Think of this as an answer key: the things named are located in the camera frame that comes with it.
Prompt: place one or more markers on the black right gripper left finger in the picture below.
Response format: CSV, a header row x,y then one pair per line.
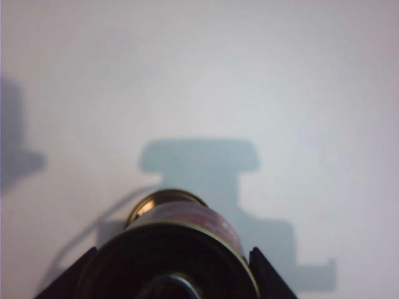
x,y
71,277

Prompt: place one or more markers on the red tomato can white label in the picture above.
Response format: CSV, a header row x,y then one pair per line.
x,y
187,236
140,208

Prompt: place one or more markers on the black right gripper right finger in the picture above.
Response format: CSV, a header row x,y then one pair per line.
x,y
271,280

